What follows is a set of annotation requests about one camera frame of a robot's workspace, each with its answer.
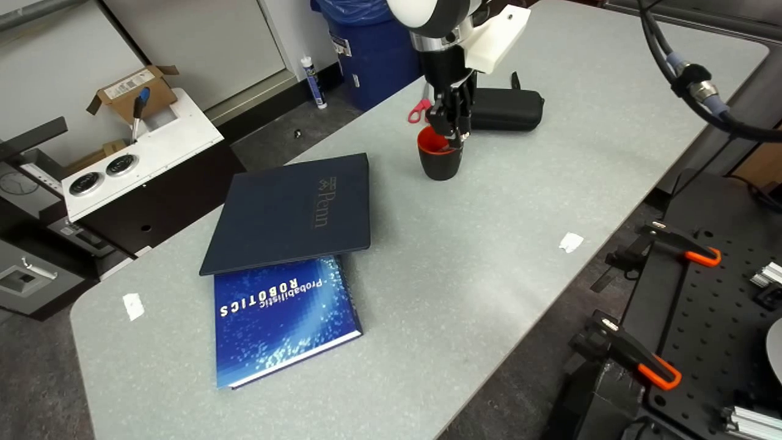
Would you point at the dark blue folder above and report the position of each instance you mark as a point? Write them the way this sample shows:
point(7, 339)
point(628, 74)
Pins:
point(287, 214)

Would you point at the open cardboard box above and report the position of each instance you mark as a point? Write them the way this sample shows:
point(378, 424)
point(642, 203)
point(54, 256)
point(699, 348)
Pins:
point(131, 91)

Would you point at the blue hardcover book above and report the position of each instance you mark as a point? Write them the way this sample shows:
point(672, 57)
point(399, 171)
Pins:
point(281, 324)

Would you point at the white panel with round grommets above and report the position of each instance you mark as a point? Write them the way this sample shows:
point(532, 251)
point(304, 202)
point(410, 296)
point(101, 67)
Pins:
point(153, 153)

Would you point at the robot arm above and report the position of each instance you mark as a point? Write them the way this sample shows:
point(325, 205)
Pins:
point(427, 12)

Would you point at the white tape piece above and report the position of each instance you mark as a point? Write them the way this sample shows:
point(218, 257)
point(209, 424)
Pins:
point(133, 307)
point(571, 242)

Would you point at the black and orange clamp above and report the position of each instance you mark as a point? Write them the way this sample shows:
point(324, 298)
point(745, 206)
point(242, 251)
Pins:
point(678, 244)
point(635, 357)

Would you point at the aluminium profile piece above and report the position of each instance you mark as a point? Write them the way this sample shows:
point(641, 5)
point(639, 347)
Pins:
point(754, 423)
point(768, 275)

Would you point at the white sealant tube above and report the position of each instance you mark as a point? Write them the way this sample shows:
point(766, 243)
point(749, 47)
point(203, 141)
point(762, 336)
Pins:
point(313, 82)

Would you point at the black mug with orange inside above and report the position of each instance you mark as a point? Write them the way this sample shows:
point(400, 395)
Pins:
point(437, 164)

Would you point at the grey metal box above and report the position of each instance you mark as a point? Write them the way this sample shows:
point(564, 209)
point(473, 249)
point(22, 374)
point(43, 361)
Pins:
point(30, 281)

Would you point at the blue bin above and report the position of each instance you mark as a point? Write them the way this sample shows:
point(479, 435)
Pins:
point(372, 55)

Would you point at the black zip case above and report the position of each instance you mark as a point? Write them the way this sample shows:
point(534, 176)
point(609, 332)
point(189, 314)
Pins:
point(510, 110)

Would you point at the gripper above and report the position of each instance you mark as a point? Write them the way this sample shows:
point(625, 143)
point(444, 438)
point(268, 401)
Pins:
point(446, 67)

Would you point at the dark cabinet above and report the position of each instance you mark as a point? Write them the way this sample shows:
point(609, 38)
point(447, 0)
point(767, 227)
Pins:
point(165, 195)

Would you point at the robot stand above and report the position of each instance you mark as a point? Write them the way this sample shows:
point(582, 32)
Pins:
point(702, 330)

